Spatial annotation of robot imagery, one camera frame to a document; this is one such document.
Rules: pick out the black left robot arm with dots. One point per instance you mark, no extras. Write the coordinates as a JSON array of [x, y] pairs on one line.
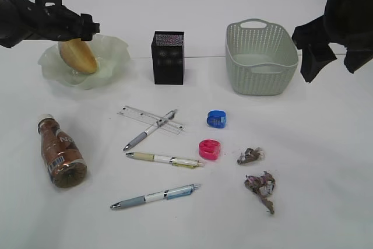
[[12, 32]]

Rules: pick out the grey grip white pen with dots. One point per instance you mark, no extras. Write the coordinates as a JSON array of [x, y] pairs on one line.
[[151, 128]]

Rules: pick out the small paper piece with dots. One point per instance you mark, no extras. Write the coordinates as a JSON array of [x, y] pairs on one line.
[[251, 155]]

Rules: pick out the large paper piece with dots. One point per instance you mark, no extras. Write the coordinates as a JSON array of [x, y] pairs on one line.
[[262, 186]]

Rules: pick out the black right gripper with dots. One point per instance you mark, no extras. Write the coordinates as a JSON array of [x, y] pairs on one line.
[[344, 22]]

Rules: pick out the grey-green plastic basket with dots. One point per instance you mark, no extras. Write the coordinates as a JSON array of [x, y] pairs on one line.
[[261, 58]]

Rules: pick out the beige grip white pen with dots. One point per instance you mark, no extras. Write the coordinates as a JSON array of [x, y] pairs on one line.
[[174, 161]]

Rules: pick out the brown coffee drink bottle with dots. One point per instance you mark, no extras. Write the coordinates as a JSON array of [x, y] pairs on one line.
[[65, 165]]

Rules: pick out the blue pencil sharpener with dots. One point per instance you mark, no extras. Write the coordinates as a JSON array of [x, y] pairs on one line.
[[216, 119]]

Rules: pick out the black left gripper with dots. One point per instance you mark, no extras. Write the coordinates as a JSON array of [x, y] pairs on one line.
[[56, 22]]

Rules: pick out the clear plastic ruler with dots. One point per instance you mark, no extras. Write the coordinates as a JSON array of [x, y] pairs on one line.
[[149, 118]]

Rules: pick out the black mesh pen holder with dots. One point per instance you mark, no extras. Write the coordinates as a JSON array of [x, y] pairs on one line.
[[168, 57]]

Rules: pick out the pale green wavy glass bowl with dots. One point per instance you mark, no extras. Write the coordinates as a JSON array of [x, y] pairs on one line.
[[111, 54]]

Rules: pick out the golden bread loaf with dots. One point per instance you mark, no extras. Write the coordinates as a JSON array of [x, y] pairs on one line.
[[77, 55]]

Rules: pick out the blue grip white pen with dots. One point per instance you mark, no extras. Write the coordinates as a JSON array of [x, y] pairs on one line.
[[157, 196]]

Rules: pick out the pink pencil sharpener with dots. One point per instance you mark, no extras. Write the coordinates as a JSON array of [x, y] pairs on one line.
[[209, 149]]

